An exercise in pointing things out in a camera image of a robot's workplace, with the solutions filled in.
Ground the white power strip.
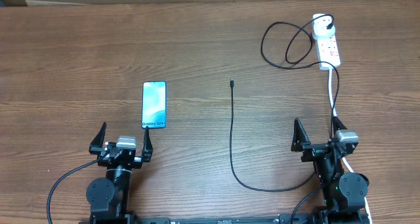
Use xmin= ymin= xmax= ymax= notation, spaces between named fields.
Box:
xmin=312 ymin=13 xmax=341 ymax=71

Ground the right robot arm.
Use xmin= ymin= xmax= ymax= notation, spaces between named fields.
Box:
xmin=290 ymin=116 xmax=371 ymax=223

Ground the white power strip cord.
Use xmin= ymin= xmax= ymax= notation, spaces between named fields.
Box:
xmin=327 ymin=68 xmax=373 ymax=224

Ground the blue Galaxy S24 smartphone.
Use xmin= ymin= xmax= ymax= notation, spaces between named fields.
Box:
xmin=142 ymin=81 xmax=167 ymax=129

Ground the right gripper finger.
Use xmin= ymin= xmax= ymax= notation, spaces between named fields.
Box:
xmin=291 ymin=118 xmax=310 ymax=152
xmin=331 ymin=116 xmax=347 ymax=135

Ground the black USB charging cable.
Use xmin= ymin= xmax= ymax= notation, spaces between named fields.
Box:
xmin=228 ymin=14 xmax=341 ymax=193

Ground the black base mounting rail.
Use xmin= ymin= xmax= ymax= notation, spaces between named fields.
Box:
xmin=79 ymin=213 xmax=371 ymax=224

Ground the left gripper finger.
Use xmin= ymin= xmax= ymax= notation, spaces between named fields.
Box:
xmin=142 ymin=127 xmax=154 ymax=162
xmin=89 ymin=122 xmax=107 ymax=154

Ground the white charger plug adapter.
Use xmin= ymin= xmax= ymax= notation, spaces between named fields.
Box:
xmin=312 ymin=16 xmax=336 ymax=40

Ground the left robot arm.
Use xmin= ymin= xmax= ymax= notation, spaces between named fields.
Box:
xmin=86 ymin=123 xmax=153 ymax=224

